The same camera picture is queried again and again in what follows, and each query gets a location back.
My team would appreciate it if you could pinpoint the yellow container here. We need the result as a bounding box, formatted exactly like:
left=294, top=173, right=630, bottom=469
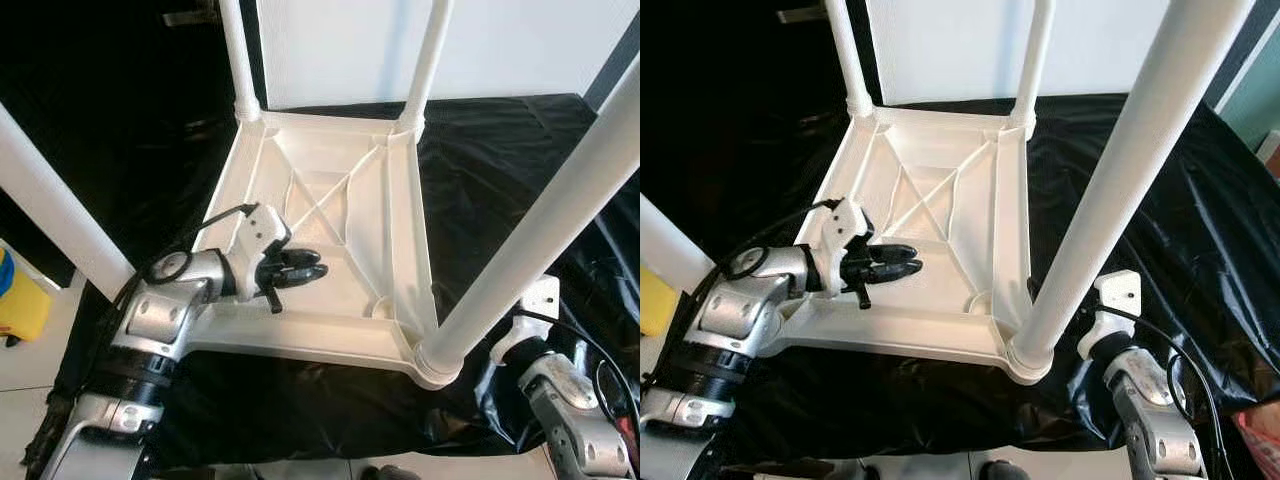
left=0, top=240, right=53, bottom=343
left=640, top=265, right=681, bottom=336

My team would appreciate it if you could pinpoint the black door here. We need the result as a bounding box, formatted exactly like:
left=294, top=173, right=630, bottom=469
left=0, top=0, right=266, bottom=291
left=640, top=0, right=881, bottom=281

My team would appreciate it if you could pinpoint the black plastic table cover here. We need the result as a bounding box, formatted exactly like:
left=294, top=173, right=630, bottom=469
left=30, top=92, right=641, bottom=471
left=640, top=92, right=1280, bottom=471

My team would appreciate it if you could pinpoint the pink plastic bag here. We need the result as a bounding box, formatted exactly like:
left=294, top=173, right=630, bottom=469
left=1235, top=405, right=1280, bottom=480

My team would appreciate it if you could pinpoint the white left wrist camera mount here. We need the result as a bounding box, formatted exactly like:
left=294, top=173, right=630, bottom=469
left=232, top=203, right=291, bottom=291
left=818, top=197, right=876, bottom=291

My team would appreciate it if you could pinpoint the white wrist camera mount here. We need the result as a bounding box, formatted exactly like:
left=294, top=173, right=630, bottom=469
left=1075, top=270, right=1143, bottom=361
left=818, top=197, right=876, bottom=291
left=232, top=203, right=291, bottom=291
left=490, top=275, right=561, bottom=366

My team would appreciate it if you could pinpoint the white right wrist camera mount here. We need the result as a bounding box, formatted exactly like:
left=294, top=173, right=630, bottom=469
left=1075, top=270, right=1143, bottom=361
left=490, top=275, right=561, bottom=366

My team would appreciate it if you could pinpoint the dark grey wall trim strip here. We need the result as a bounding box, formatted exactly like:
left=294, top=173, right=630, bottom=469
left=1205, top=0, right=1280, bottom=111
left=585, top=15, right=641, bottom=111

